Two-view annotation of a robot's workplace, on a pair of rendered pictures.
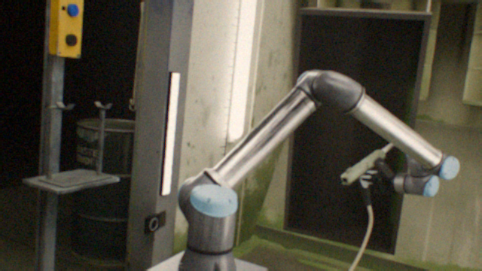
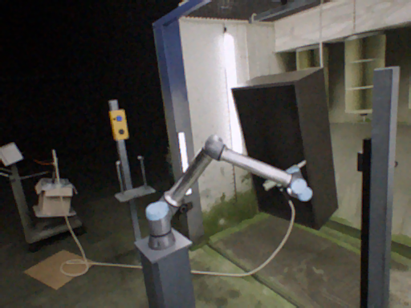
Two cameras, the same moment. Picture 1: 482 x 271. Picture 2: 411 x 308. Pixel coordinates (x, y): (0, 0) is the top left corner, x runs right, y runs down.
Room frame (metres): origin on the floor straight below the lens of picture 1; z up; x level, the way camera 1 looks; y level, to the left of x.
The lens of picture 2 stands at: (0.06, -1.10, 1.64)
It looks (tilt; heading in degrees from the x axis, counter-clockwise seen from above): 13 degrees down; 31
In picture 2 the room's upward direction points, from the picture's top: 7 degrees counter-clockwise
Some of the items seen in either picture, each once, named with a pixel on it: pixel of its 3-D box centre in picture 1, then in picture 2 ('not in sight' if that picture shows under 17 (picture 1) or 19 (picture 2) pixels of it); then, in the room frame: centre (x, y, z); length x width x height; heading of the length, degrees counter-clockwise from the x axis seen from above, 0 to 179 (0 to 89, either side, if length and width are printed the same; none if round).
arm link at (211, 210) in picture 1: (212, 215); (158, 217); (1.39, 0.07, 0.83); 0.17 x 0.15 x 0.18; 18
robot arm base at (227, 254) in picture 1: (208, 257); (160, 236); (1.38, 0.07, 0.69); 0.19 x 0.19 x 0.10
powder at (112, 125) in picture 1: (120, 127); not in sight; (2.99, 0.83, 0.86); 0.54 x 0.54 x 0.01
